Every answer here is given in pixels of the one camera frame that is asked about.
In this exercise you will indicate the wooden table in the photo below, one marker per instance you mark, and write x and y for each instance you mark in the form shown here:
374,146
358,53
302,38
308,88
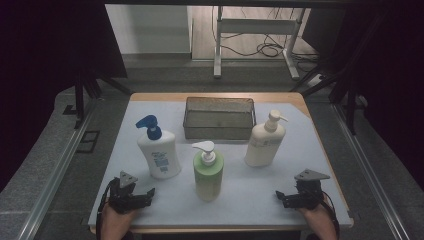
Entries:
283,97

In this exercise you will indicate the white cabinet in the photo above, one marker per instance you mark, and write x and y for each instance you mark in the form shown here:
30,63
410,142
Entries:
150,28

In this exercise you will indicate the white desk frame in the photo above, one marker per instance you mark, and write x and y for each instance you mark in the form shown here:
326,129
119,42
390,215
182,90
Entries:
256,26

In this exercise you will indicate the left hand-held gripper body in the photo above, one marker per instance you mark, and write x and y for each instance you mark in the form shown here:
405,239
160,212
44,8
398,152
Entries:
124,196

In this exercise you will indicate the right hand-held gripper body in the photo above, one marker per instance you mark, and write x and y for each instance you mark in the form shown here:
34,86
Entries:
310,195

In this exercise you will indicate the cream ribbed pump bottle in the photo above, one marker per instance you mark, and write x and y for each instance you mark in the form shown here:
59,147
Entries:
265,146

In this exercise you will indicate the black curtain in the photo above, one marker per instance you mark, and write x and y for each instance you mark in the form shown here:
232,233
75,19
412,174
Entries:
393,66
40,66

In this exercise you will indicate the green bottle with white pump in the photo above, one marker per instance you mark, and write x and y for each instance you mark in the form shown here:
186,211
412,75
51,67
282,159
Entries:
208,176

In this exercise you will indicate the aluminium rail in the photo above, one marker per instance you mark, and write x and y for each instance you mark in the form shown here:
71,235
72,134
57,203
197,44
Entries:
370,173
55,173

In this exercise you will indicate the white bottle with blue pump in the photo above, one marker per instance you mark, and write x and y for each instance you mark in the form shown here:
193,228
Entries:
160,153

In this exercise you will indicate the white power strip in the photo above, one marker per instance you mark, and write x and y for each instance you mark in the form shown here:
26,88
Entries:
315,81

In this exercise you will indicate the black metal stand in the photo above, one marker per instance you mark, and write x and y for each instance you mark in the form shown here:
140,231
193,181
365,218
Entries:
350,100
79,96

